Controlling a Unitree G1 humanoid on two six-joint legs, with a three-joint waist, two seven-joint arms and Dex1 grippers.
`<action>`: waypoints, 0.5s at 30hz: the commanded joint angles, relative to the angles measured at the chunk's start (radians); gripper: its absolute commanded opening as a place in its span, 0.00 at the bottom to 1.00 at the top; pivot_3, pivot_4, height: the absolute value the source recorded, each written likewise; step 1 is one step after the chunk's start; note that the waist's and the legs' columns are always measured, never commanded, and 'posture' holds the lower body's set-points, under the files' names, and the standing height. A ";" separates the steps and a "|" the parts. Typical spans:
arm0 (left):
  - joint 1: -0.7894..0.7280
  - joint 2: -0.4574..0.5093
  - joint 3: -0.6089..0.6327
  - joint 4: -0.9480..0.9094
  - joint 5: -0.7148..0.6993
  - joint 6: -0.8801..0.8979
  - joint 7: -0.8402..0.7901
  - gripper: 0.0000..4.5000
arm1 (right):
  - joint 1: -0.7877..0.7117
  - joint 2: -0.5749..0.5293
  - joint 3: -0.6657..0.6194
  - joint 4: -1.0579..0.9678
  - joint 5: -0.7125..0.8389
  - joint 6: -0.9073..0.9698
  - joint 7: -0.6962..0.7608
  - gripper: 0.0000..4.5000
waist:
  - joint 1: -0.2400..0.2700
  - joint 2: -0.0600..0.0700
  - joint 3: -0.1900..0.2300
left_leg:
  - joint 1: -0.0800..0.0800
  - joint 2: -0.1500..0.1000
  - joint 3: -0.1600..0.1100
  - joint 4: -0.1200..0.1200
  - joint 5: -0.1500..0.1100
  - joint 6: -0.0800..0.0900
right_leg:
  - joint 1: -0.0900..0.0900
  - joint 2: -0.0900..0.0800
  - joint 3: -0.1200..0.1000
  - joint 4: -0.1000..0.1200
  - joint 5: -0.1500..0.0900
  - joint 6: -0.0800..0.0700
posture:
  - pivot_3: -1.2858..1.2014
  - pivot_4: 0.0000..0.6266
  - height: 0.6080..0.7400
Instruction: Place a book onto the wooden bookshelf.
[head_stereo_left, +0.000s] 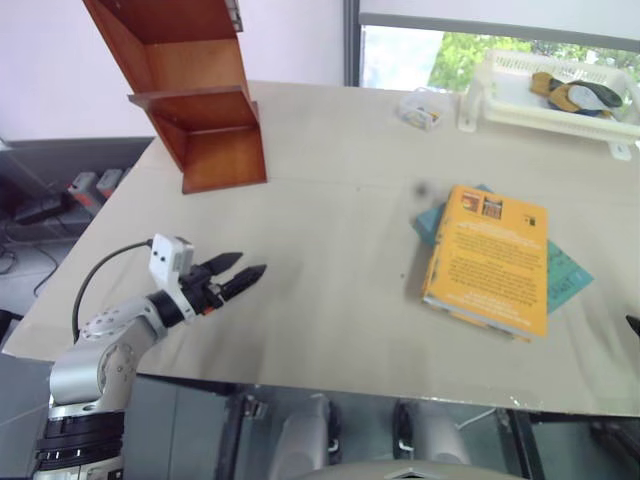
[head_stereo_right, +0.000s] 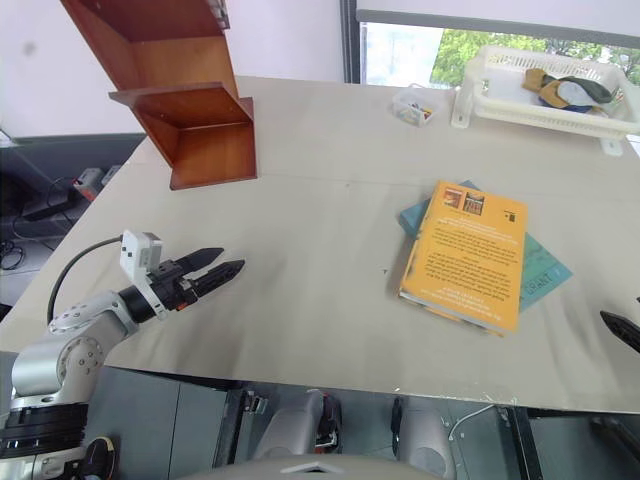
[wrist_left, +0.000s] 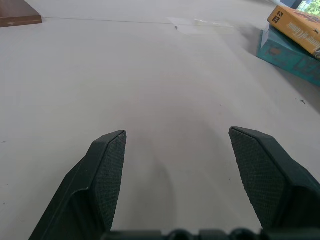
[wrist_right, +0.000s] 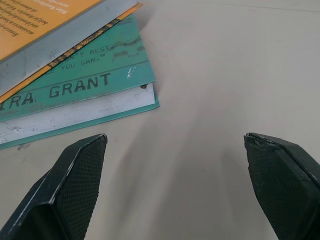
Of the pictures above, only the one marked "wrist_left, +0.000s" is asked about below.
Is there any yellow book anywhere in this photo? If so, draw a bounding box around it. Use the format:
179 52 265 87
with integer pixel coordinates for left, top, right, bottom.
267 5 320 60

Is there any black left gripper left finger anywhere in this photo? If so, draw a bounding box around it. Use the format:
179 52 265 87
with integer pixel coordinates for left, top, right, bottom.
28 129 127 240

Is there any teal book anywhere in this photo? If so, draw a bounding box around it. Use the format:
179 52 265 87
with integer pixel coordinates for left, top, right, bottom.
256 22 320 88

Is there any clear tape patch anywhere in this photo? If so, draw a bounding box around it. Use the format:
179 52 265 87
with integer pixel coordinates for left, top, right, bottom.
166 16 241 35

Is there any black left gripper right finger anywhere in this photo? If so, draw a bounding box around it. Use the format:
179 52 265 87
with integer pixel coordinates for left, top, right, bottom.
228 126 320 240

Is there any brown wooden board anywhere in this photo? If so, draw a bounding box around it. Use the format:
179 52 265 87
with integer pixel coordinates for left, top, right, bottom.
0 0 43 28

